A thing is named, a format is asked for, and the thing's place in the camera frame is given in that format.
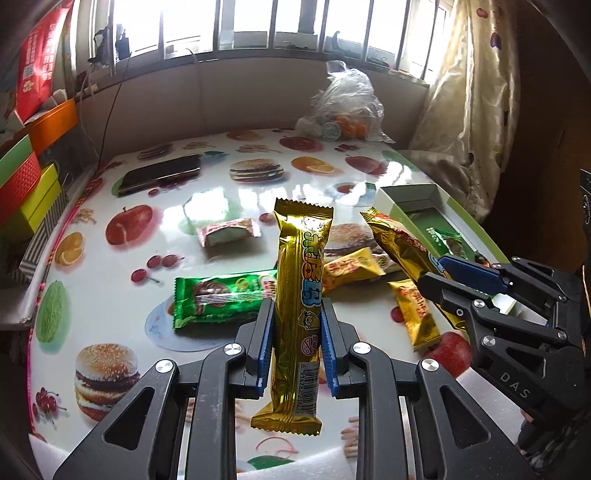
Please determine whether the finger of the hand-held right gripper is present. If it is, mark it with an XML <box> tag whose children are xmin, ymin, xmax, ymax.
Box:
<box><xmin>438</xmin><ymin>255</ymin><xmax>575</xmax><ymax>324</ymax></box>
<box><xmin>418</xmin><ymin>272</ymin><xmax>578</xmax><ymax>425</ymax></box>

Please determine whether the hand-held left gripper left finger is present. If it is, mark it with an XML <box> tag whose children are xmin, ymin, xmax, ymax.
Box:
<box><xmin>52</xmin><ymin>298</ymin><xmax>278</xmax><ymax>480</ymax></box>

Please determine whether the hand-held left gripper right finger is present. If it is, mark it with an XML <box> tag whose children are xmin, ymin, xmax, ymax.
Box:
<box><xmin>320</xmin><ymin>298</ymin><xmax>539</xmax><ymax>480</ymax></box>

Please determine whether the yellow peanut candy packet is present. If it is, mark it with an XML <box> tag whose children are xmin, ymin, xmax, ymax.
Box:
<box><xmin>322</xmin><ymin>247</ymin><xmax>387</xmax><ymax>293</ymax></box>
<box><xmin>387</xmin><ymin>279</ymin><xmax>443</xmax><ymax>352</ymax></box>

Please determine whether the large green wafer packet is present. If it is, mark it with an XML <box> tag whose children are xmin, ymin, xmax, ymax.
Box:
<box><xmin>174</xmin><ymin>270</ymin><xmax>279</xmax><ymax>330</ymax></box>

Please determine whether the long gold snack bar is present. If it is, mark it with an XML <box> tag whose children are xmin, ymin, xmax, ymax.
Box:
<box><xmin>250</xmin><ymin>198</ymin><xmax>335</xmax><ymax>435</ymax></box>
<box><xmin>360</xmin><ymin>208</ymin><xmax>467</xmax><ymax>329</ymax></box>

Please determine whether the white green cardboard box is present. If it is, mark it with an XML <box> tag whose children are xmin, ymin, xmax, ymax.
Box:
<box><xmin>373</xmin><ymin>184</ymin><xmax>522</xmax><ymax>319</ymax></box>

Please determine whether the pink white candy packet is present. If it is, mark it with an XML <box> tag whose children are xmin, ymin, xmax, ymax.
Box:
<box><xmin>198</xmin><ymin>217</ymin><xmax>262</xmax><ymax>248</ymax></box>

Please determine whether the green cartoon snack packet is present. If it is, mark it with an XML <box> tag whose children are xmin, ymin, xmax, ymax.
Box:
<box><xmin>427</xmin><ymin>227</ymin><xmax>465</xmax><ymax>257</ymax></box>

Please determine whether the person's plaid clothing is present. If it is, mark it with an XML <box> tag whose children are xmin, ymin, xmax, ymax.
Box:
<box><xmin>518</xmin><ymin>406</ymin><xmax>579</xmax><ymax>468</ymax></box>

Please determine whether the food print tablecloth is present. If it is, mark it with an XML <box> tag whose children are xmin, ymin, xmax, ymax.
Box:
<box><xmin>28</xmin><ymin>128</ymin><xmax>522</xmax><ymax>480</ymax></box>

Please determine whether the cream patterned curtain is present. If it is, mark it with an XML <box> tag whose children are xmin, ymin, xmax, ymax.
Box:
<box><xmin>409</xmin><ymin>0</ymin><xmax>521</xmax><ymax>223</ymax></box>

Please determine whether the black smartphone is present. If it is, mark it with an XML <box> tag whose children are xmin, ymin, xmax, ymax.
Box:
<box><xmin>117</xmin><ymin>154</ymin><xmax>203</xmax><ymax>196</ymax></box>

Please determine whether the clear plastic bag of oranges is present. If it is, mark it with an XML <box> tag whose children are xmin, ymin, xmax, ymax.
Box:
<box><xmin>295</xmin><ymin>60</ymin><xmax>396</xmax><ymax>145</ymax></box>

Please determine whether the black white striped box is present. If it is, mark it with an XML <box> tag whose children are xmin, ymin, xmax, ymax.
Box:
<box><xmin>20</xmin><ymin>217</ymin><xmax>66</xmax><ymax>278</ymax></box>

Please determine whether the yellow-green box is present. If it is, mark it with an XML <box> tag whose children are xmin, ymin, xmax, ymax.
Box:
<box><xmin>20</xmin><ymin>163</ymin><xmax>64</xmax><ymax>234</ymax></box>

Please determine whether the red box with green lid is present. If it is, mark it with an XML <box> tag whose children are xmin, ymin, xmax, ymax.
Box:
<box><xmin>0</xmin><ymin>136</ymin><xmax>43</xmax><ymax>228</ymax></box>

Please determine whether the orange box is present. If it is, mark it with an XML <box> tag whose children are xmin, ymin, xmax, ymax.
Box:
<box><xmin>30</xmin><ymin>99</ymin><xmax>79</xmax><ymax>156</ymax></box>

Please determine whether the metal window grille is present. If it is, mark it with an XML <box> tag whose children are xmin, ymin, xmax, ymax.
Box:
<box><xmin>76</xmin><ymin>0</ymin><xmax>450</xmax><ymax>75</ymax></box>

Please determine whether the red printed bag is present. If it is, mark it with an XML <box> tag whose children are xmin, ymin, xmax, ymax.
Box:
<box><xmin>16</xmin><ymin>0</ymin><xmax>75</xmax><ymax>123</ymax></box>

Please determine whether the black cable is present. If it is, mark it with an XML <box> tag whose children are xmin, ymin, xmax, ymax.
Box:
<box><xmin>98</xmin><ymin>50</ymin><xmax>134</xmax><ymax>168</ymax></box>

